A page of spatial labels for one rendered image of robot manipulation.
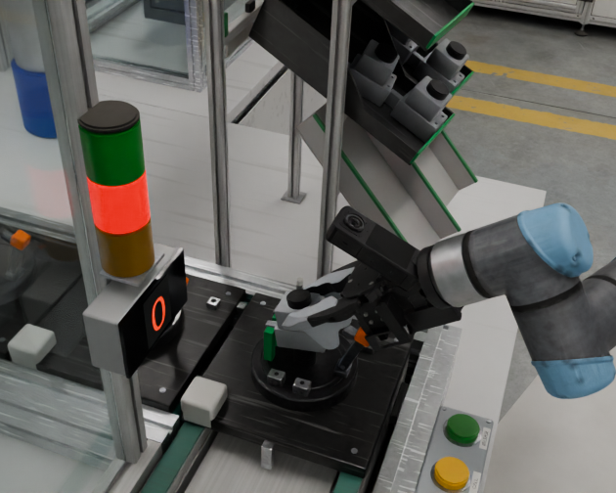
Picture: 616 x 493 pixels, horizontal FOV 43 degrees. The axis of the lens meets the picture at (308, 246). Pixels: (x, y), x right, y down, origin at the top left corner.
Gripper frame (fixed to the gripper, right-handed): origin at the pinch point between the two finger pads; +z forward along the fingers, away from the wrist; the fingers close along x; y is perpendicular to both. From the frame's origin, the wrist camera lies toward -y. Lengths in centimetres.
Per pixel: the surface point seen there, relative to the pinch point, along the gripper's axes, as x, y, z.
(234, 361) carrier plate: -2.1, 4.1, 12.7
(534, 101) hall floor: 295, 98, 53
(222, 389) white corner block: -8.7, 3.4, 10.4
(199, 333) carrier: 1.0, 0.1, 17.9
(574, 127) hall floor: 275, 110, 37
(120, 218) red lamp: -21.0, -25.2, -8.0
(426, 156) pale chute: 46.6, 6.4, -2.9
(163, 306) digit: -17.8, -14.4, -1.5
